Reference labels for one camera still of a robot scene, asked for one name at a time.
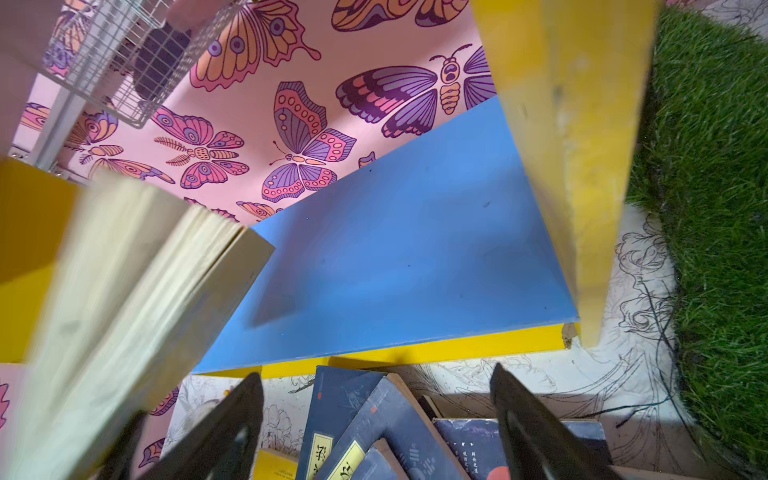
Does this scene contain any yellow book under pile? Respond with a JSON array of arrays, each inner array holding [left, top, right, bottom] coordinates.
[[251, 448, 298, 480]]

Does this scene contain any navy book yellow label middle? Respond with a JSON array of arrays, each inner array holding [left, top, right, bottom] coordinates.
[[314, 373, 469, 479]]

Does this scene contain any yellow cartoon boy book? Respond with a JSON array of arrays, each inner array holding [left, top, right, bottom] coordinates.
[[2, 169, 274, 479]]

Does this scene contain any purple object in basket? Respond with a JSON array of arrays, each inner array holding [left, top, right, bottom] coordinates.
[[133, 22, 192, 101]]

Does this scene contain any yellow pink blue bookshelf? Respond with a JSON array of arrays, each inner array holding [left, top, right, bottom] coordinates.
[[59, 1, 660, 372]]

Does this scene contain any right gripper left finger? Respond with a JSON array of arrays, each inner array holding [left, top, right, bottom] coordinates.
[[95, 371, 265, 480]]

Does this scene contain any green artificial grass mat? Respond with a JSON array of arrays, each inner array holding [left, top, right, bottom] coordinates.
[[628, 7, 767, 475]]

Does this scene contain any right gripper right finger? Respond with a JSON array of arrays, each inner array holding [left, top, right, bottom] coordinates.
[[490, 364, 621, 480]]

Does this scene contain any dark old man cover book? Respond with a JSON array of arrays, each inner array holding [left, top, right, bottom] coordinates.
[[418, 395, 613, 480]]

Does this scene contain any white wire basket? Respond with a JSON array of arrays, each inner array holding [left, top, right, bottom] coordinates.
[[41, 1, 243, 128]]

